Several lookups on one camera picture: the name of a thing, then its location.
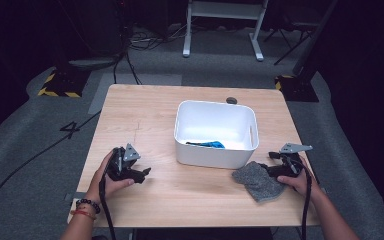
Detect red string bracelet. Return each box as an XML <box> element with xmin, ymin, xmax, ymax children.
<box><xmin>69</xmin><ymin>209</ymin><xmax>97</xmax><ymax>221</ymax></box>

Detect black bead bracelet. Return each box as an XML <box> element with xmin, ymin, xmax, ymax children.
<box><xmin>75</xmin><ymin>198</ymin><xmax>102</xmax><ymax>215</ymax></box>

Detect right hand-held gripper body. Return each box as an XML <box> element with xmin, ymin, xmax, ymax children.
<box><xmin>278</xmin><ymin>142</ymin><xmax>314</xmax><ymax>178</ymax></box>

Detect grey metal pole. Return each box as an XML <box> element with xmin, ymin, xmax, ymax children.
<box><xmin>292</xmin><ymin>0</ymin><xmax>340</xmax><ymax>76</ymax></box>

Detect person's left hand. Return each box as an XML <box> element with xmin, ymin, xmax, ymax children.
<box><xmin>89</xmin><ymin>149</ymin><xmax>136</xmax><ymax>204</ymax></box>

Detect long black floor cable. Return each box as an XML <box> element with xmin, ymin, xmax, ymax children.
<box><xmin>0</xmin><ymin>111</ymin><xmax>102</xmax><ymax>231</ymax></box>

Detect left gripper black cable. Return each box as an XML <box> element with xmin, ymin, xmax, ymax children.
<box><xmin>98</xmin><ymin>173</ymin><xmax>118</xmax><ymax>240</ymax></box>

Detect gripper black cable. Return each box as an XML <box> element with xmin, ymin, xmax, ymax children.
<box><xmin>98</xmin><ymin>173</ymin><xmax>118</xmax><ymax>240</ymax></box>
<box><xmin>293</xmin><ymin>156</ymin><xmax>321</xmax><ymax>240</ymax></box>

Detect white plastic bin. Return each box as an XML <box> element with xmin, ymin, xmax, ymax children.
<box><xmin>173</xmin><ymin>99</ymin><xmax>260</xmax><ymax>170</ymax></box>

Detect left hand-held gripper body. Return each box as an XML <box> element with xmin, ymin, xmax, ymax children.
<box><xmin>108</xmin><ymin>143</ymin><xmax>142</xmax><ymax>183</ymax></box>

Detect blue and black sock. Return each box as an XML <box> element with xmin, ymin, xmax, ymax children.
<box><xmin>185</xmin><ymin>140</ymin><xmax>226</xmax><ymax>150</ymax></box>

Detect person's right hand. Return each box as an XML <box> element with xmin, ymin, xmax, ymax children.
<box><xmin>276</xmin><ymin>155</ymin><xmax>318</xmax><ymax>201</ymax></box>

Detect black yellow striped stand base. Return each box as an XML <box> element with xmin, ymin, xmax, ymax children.
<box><xmin>37</xmin><ymin>68</ymin><xmax>91</xmax><ymax>99</ymax></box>
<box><xmin>274</xmin><ymin>73</ymin><xmax>320</xmax><ymax>103</ymax></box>

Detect grey tape strip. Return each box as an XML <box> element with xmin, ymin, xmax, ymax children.
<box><xmin>64</xmin><ymin>191</ymin><xmax>88</xmax><ymax>202</ymax></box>

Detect black tripod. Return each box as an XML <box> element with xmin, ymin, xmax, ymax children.
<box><xmin>264</xmin><ymin>19</ymin><xmax>315</xmax><ymax>66</ymax></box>

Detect bundle of floor cables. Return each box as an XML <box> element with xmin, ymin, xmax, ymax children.
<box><xmin>113</xmin><ymin>23</ymin><xmax>189</xmax><ymax>86</ymax></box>

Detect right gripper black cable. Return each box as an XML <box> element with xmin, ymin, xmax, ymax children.
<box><xmin>293</xmin><ymin>156</ymin><xmax>321</xmax><ymax>240</ymax></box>

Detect white metal desk frame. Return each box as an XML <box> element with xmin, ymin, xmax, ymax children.
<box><xmin>182</xmin><ymin>0</ymin><xmax>270</xmax><ymax>62</ymax></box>

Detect grey knitted sock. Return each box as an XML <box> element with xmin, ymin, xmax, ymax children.
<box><xmin>231</xmin><ymin>160</ymin><xmax>287</xmax><ymax>203</ymax></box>

